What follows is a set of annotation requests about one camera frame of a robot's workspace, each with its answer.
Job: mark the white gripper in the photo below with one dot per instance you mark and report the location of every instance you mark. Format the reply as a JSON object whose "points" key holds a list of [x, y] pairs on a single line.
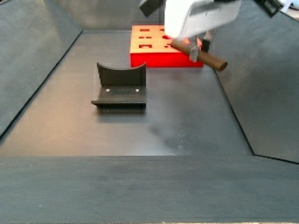
{"points": [[191, 17]]}

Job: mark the brown oval rod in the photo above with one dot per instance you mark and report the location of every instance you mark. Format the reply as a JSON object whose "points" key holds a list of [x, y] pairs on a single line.
{"points": [[206, 58]]}

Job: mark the red foam shape board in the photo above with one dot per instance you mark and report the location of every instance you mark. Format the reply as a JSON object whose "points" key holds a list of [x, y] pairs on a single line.
{"points": [[151, 48]]}

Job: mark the black curved fixture stand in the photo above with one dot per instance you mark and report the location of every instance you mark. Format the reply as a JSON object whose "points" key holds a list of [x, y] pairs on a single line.
{"points": [[122, 86]]}

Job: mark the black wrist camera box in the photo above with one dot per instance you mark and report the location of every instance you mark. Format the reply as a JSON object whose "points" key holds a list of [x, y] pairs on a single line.
{"points": [[269, 7]]}

